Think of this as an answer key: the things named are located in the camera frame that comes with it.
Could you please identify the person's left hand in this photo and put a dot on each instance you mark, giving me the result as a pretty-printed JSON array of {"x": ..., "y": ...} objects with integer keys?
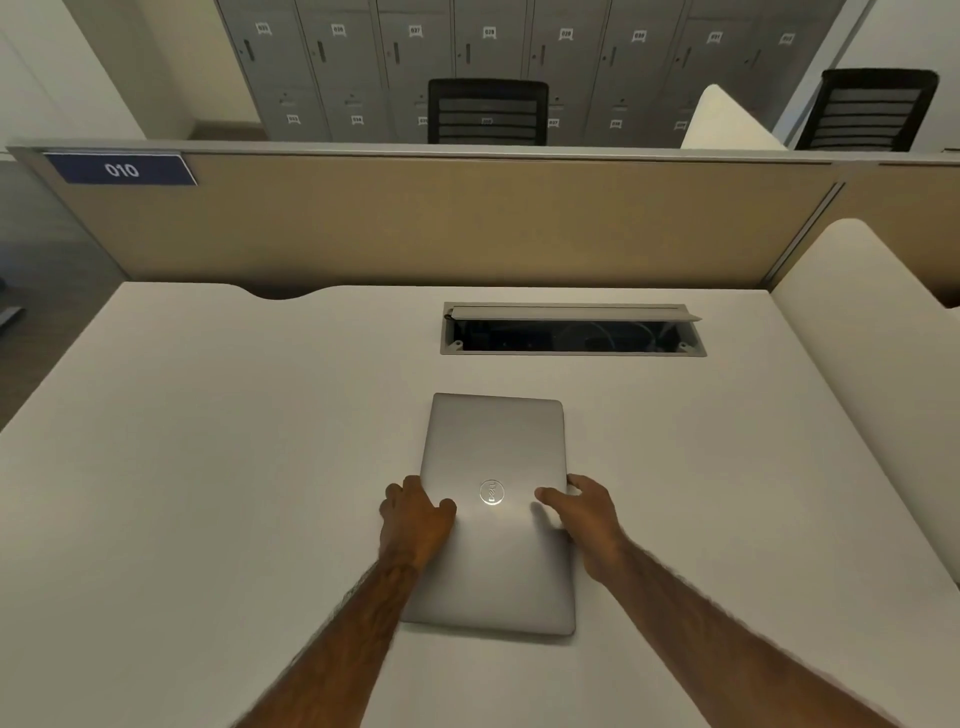
[{"x": 412, "y": 525}]

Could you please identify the person's right hand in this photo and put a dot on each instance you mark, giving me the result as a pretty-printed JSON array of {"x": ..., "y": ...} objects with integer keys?
[{"x": 592, "y": 525}]

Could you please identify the silver laptop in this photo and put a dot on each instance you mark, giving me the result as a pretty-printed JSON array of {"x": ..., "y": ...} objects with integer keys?
[{"x": 495, "y": 442}]

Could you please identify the person's right forearm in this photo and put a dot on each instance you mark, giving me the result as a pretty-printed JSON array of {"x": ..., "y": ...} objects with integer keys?
[{"x": 712, "y": 645}]

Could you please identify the person's left forearm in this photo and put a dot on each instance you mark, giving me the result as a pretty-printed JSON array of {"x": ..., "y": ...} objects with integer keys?
[{"x": 345, "y": 652}]

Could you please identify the long beige partition panel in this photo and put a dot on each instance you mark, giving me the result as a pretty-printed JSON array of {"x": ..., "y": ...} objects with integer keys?
[{"x": 450, "y": 225}]

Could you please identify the large white curved desk divider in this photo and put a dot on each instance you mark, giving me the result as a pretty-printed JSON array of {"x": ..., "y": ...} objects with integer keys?
[{"x": 862, "y": 337}]

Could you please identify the small white curved desk divider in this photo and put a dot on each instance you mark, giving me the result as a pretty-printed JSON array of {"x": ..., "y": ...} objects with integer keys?
[{"x": 724, "y": 124}]

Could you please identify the black mesh office chair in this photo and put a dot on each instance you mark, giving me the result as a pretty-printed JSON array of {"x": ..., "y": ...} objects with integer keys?
[
  {"x": 877, "y": 79},
  {"x": 487, "y": 90}
]

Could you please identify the short beige partition panel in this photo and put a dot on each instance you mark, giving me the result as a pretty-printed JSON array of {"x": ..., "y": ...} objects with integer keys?
[{"x": 900, "y": 195}]

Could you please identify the blue number sign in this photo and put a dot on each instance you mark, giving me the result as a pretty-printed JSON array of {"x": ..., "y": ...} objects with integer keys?
[{"x": 120, "y": 169}]

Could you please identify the bank of grey lockers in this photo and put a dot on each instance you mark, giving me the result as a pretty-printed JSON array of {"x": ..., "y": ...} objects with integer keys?
[{"x": 450, "y": 45}]

